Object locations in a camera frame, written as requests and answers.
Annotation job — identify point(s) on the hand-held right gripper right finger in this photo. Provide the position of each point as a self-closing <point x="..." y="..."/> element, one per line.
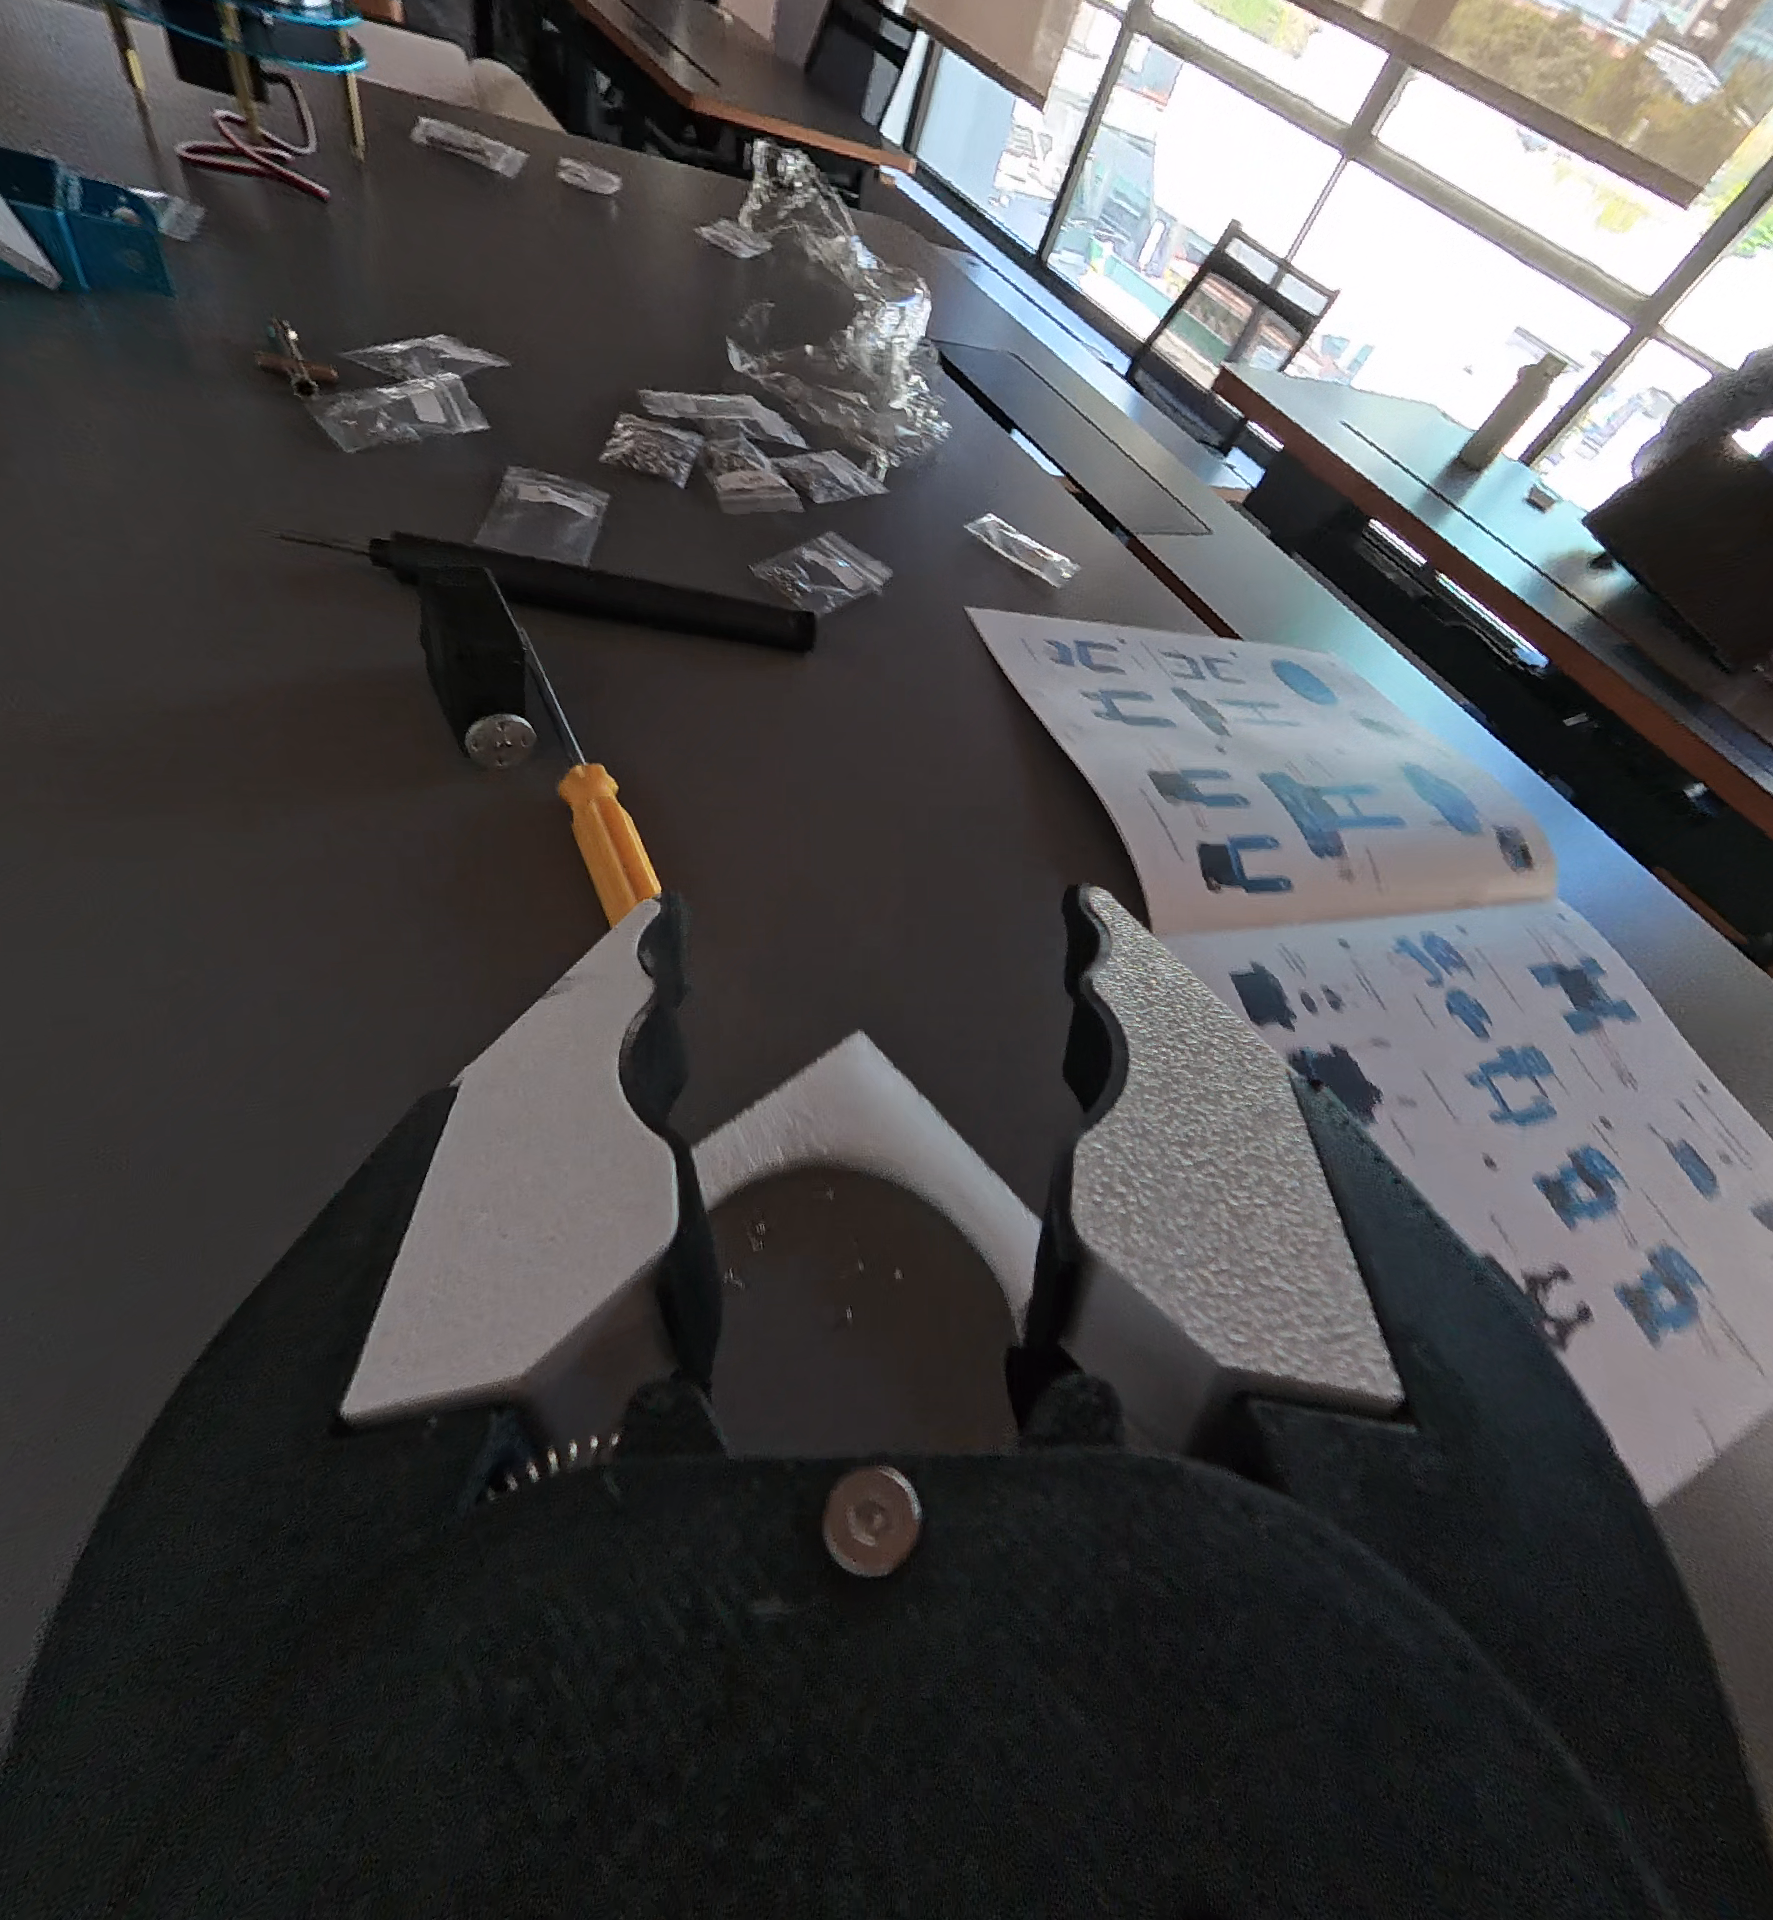
<point x="1215" y="1200"/>

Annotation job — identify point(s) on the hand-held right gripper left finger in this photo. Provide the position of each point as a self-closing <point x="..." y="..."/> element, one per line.
<point x="526" y="1200"/>

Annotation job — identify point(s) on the blue metal bracket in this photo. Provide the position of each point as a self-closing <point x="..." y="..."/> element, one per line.
<point x="120" y="247"/>

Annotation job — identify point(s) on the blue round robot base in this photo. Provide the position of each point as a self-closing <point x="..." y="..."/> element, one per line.
<point x="273" y="45"/>

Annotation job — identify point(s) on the dark grey desk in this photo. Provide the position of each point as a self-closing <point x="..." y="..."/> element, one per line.
<point x="226" y="975"/>

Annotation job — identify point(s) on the wood edged dark desk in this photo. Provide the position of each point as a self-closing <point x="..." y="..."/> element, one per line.
<point x="1441" y="480"/>

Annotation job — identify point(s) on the small metal cross wrench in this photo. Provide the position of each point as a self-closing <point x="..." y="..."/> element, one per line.
<point x="294" y="361"/>

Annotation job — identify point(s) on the white foam piece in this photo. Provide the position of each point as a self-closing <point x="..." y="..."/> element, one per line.
<point x="857" y="1081"/>

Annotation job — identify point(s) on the open instruction booklet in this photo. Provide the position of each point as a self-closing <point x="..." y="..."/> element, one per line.
<point x="1277" y="782"/>

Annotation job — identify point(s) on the black servo motor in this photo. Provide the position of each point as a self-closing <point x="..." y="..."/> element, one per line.
<point x="458" y="660"/>

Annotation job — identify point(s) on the black cylindrical tool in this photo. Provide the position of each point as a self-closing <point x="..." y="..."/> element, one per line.
<point x="631" y="594"/>

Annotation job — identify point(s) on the scattered small clear parts bags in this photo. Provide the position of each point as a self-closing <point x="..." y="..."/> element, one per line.
<point x="541" y="503"/>

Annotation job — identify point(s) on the dark case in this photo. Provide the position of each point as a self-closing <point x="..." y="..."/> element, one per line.
<point x="1726" y="557"/>

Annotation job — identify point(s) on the crumpled clear plastic wrap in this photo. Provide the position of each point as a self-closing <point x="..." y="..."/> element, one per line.
<point x="843" y="346"/>

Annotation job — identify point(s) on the black chair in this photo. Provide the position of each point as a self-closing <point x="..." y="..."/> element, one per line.
<point x="1284" y="279"/>

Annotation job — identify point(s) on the large window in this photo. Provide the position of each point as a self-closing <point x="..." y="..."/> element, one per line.
<point x="1426" y="136"/>

